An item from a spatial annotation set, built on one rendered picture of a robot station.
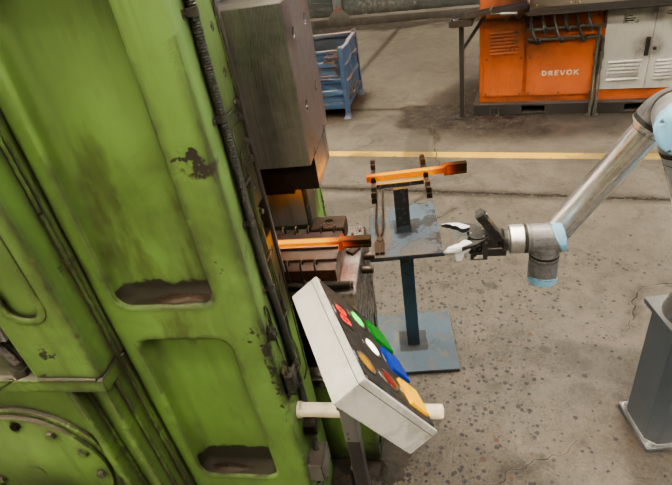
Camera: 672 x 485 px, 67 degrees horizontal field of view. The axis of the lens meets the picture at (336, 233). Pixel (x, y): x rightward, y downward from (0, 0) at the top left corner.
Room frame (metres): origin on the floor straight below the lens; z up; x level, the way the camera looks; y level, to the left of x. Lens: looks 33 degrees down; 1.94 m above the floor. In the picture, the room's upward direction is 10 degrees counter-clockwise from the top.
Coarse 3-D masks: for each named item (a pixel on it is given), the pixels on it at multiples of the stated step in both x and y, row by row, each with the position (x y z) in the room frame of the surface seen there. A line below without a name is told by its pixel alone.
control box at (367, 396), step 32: (320, 288) 0.92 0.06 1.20; (320, 320) 0.83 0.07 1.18; (352, 320) 0.88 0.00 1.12; (320, 352) 0.75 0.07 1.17; (352, 352) 0.71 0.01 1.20; (352, 384) 0.64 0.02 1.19; (384, 384) 0.68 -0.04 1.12; (352, 416) 0.63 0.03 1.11; (384, 416) 0.64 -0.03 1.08; (416, 416) 0.66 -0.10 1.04; (416, 448) 0.65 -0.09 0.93
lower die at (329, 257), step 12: (288, 252) 1.39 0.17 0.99; (300, 252) 1.38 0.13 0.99; (312, 252) 1.37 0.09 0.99; (324, 252) 1.35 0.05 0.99; (336, 252) 1.34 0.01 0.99; (312, 264) 1.31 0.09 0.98; (324, 264) 1.30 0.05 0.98; (336, 264) 1.29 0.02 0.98; (300, 276) 1.29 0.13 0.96; (312, 276) 1.28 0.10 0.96; (324, 276) 1.27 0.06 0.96; (336, 276) 1.27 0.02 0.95
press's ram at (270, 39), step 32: (224, 0) 1.40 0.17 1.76; (256, 0) 1.30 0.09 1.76; (288, 0) 1.30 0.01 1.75; (256, 32) 1.23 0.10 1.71; (288, 32) 1.24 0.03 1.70; (256, 64) 1.24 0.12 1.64; (288, 64) 1.22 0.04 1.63; (256, 96) 1.24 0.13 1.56; (288, 96) 1.22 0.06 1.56; (320, 96) 1.47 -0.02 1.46; (256, 128) 1.24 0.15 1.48; (288, 128) 1.23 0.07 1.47; (320, 128) 1.40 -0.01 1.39; (288, 160) 1.23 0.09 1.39
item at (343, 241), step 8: (280, 240) 1.44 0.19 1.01; (288, 240) 1.43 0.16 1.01; (296, 240) 1.42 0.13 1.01; (304, 240) 1.42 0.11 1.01; (312, 240) 1.41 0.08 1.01; (320, 240) 1.40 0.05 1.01; (328, 240) 1.39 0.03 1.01; (336, 240) 1.38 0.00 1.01; (344, 240) 1.37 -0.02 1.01; (352, 240) 1.36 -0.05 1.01; (360, 240) 1.36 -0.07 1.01; (368, 240) 1.35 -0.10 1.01
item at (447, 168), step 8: (464, 160) 1.81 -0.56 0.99; (416, 168) 1.84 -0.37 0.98; (424, 168) 1.83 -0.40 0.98; (432, 168) 1.81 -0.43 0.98; (440, 168) 1.80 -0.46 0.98; (448, 168) 1.80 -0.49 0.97; (456, 168) 1.80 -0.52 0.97; (464, 168) 1.80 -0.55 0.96; (368, 176) 1.84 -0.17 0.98; (376, 176) 1.83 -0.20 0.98; (384, 176) 1.83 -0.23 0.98; (392, 176) 1.82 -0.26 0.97; (400, 176) 1.82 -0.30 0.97; (408, 176) 1.81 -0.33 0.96; (416, 176) 1.81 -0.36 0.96
